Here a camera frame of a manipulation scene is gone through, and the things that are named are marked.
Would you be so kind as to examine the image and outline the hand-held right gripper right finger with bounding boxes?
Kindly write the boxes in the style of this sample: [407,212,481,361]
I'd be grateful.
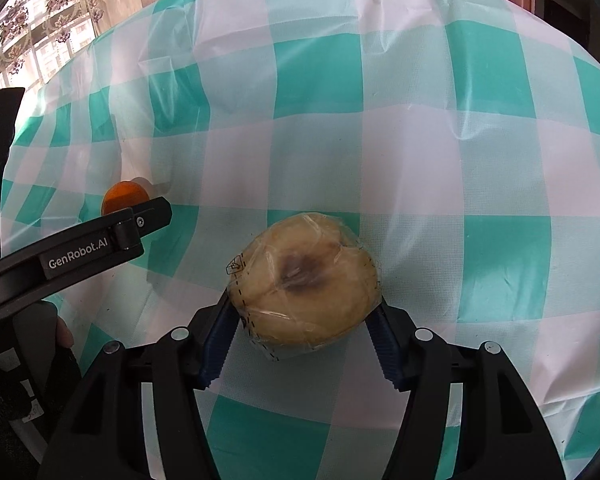
[364,300,567,480]

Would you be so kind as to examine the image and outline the green white checked tablecloth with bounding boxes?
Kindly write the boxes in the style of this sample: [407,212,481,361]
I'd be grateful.
[0,0,600,480]

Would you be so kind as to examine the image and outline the small orange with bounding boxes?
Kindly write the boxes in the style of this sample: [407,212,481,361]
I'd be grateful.
[101,179,152,216]

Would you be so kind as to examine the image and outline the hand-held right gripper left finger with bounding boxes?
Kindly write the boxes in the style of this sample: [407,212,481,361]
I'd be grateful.
[45,300,239,480]

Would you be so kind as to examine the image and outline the plastic-wrapped yellow-brown pear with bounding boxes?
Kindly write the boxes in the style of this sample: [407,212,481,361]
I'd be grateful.
[226,212,382,364]

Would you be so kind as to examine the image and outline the barred window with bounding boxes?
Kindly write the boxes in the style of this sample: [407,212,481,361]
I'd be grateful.
[0,0,88,86]

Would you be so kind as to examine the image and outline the floral lace curtain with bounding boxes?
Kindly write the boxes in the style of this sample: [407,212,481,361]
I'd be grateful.
[0,0,113,92]

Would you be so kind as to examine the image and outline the person's left hand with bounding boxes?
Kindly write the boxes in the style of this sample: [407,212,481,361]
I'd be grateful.
[54,314,76,350]

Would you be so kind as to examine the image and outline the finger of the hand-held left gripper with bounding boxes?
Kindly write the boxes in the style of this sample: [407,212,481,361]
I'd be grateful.
[0,195,174,319]

